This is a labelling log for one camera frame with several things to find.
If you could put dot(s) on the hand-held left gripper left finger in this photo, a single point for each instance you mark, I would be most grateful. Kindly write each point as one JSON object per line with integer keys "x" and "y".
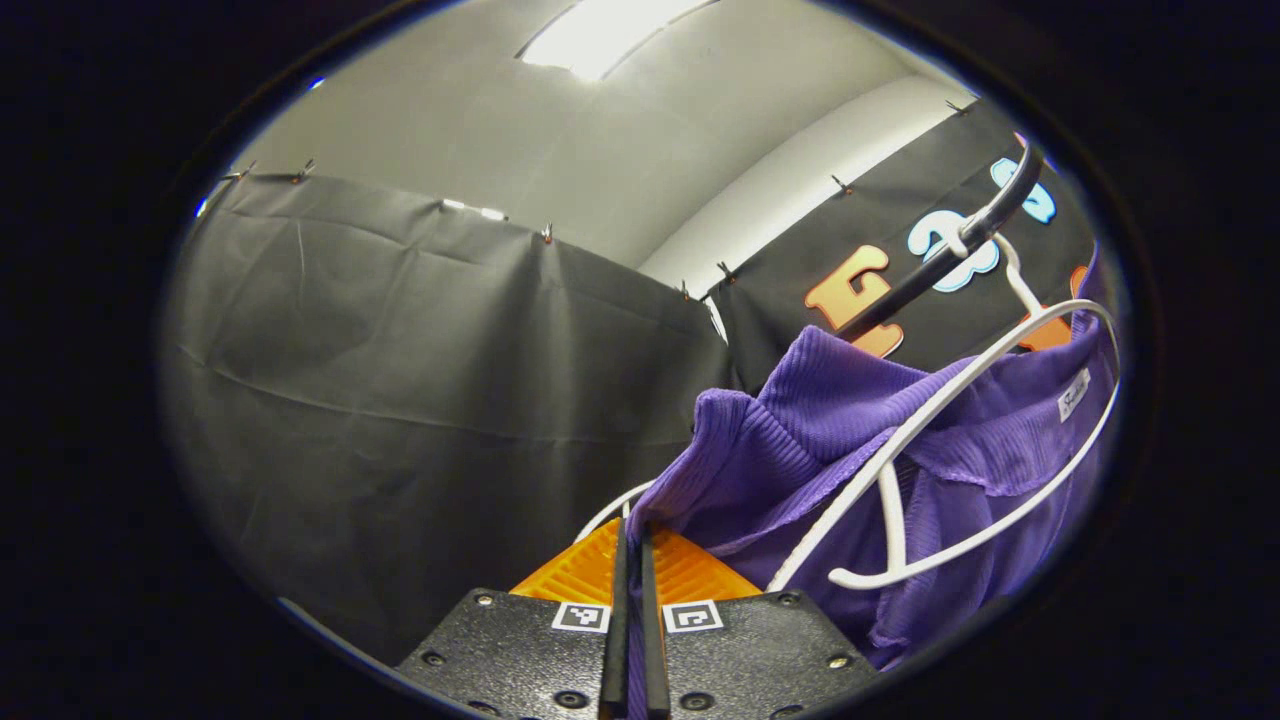
{"x": 520, "y": 650}

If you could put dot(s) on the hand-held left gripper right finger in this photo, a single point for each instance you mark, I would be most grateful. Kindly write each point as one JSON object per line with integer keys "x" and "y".
{"x": 770, "y": 650}

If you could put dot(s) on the purple ribbed shirt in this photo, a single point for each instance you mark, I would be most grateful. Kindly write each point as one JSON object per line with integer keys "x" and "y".
{"x": 780, "y": 440}

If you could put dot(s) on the plain black side cloth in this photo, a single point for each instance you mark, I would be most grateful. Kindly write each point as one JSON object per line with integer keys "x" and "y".
{"x": 400, "y": 400}

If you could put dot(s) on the black backdrop cloth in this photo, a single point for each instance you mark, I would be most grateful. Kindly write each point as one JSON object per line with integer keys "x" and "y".
{"x": 770, "y": 320}

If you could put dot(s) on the small ceiling light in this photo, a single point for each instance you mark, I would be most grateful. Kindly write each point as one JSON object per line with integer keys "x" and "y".
{"x": 490, "y": 213}

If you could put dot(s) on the large ceiling light panel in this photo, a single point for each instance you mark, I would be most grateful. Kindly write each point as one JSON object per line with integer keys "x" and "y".
{"x": 600, "y": 35}

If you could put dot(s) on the black clothes rail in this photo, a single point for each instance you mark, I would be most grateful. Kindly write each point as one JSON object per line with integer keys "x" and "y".
{"x": 930, "y": 270}

